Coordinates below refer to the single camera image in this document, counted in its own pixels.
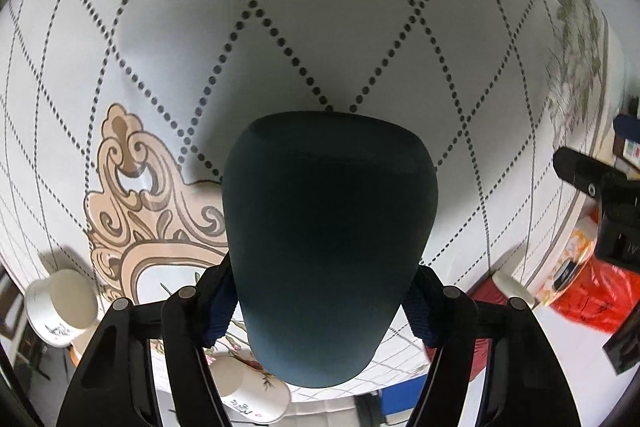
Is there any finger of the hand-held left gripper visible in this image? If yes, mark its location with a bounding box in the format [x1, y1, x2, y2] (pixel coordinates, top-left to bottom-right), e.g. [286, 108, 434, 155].
[552, 146, 609, 204]

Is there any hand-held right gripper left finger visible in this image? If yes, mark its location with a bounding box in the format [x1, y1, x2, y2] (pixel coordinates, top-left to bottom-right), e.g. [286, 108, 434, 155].
[56, 256, 244, 427]

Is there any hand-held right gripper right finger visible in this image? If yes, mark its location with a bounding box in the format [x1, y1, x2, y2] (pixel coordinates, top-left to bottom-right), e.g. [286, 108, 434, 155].
[406, 265, 584, 427]

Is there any dark teal cup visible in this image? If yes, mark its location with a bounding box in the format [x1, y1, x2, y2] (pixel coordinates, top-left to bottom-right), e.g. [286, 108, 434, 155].
[222, 111, 440, 389]

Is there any white printed paper cup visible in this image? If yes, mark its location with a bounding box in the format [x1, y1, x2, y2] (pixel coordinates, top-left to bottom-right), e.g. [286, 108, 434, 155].
[25, 269, 100, 349]
[209, 355, 292, 426]

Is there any orange snack packet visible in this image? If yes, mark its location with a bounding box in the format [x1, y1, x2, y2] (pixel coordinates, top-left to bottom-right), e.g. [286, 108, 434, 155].
[549, 213, 602, 304]

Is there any red plastic bag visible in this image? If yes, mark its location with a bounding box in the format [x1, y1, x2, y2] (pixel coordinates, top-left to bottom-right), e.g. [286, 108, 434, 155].
[547, 251, 640, 336]

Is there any white dotted tablecloth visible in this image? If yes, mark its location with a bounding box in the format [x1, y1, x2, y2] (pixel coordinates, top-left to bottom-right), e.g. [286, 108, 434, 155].
[0, 0, 626, 404]

